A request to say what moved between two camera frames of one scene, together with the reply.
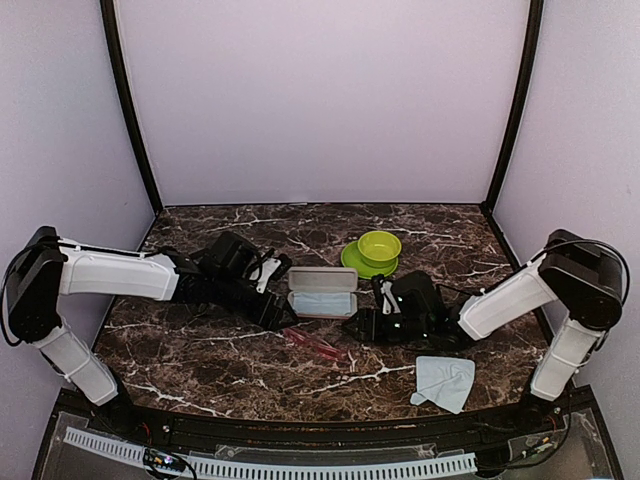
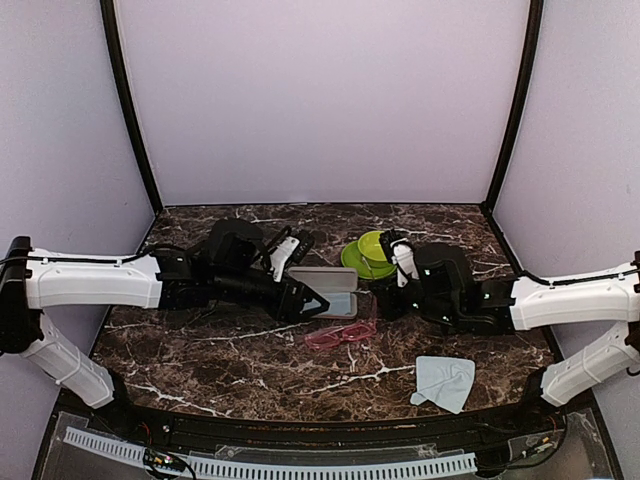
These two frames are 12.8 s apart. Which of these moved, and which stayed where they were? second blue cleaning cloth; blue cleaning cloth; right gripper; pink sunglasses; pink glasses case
Moved: pink sunglasses; right gripper
Stayed: second blue cleaning cloth; pink glasses case; blue cleaning cloth
